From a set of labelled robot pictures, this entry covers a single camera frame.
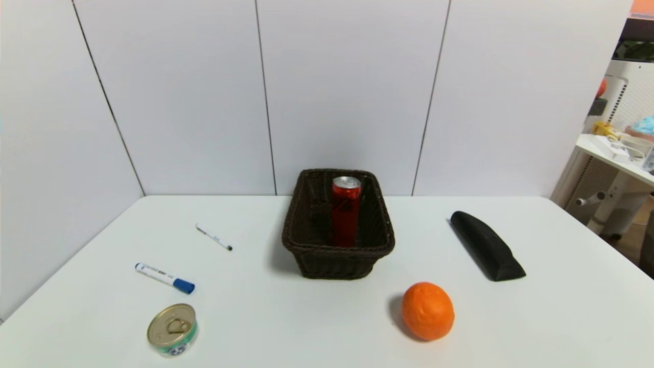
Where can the red soda can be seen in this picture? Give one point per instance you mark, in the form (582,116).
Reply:
(345,212)

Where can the brown wicker basket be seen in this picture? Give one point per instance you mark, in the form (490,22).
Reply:
(311,245)

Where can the yellow small object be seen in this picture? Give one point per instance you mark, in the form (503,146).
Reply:
(605,129)

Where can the light blue object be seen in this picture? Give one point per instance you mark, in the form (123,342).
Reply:
(645,125)

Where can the thin white pen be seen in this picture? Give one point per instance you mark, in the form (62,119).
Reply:
(213,237)

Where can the orange fruit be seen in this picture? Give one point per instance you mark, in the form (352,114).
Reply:
(428,312)

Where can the black glasses case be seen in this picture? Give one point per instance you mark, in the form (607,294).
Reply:
(487,245)

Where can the white marker blue cap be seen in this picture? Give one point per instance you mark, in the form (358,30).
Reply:
(163,278)

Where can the tin can green label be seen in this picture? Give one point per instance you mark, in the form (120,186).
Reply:
(172,331)

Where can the white side desk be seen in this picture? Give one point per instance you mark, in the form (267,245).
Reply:
(613,159)

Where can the white power adapter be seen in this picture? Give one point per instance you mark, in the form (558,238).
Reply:
(615,148)

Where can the white pegboard stand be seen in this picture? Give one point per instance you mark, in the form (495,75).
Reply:
(631,92)

